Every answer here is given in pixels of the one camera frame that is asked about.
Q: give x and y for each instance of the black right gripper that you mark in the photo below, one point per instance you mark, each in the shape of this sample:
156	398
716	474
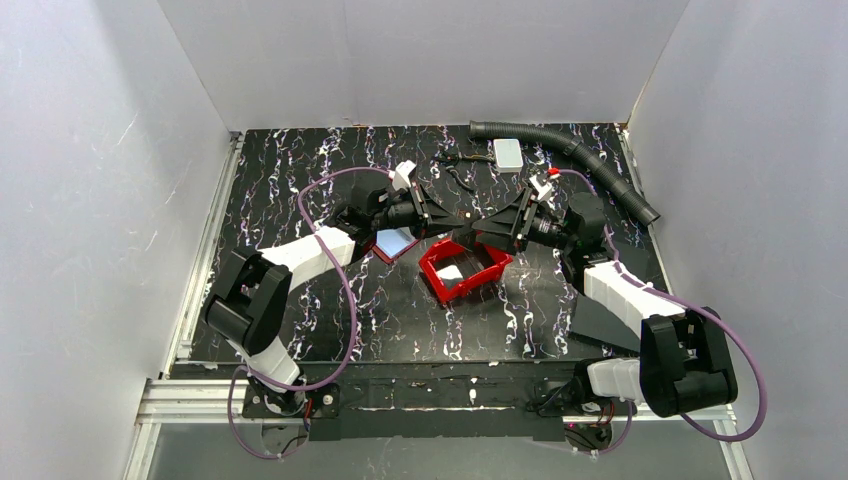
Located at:
521	220

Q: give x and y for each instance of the black grey pliers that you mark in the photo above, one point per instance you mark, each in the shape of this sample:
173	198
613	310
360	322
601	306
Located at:
450	161

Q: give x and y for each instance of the upper black card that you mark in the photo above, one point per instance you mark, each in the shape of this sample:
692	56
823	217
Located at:
636	260

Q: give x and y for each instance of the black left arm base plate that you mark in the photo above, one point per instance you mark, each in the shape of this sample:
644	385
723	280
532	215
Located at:
262	402

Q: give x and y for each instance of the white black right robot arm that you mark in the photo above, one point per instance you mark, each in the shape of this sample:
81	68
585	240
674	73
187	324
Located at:
684	362

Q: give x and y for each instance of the black card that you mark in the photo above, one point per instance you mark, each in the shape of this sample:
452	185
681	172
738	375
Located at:
636	260
594	324

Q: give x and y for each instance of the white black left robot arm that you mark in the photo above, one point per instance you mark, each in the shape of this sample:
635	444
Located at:
248	298

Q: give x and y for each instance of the lower black card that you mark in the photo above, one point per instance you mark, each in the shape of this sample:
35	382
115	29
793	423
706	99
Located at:
594	324

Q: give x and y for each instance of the white rectangular box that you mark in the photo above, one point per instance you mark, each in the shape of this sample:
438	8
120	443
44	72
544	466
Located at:
508	156

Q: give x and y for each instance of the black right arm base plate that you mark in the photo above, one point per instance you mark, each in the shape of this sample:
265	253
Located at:
557	398

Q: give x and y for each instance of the red plastic bin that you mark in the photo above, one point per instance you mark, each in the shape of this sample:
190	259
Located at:
452	271

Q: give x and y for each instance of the aluminium frame rail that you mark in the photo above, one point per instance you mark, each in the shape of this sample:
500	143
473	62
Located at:
434	391

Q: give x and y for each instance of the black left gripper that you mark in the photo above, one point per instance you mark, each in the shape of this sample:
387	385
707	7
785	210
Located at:
423	210

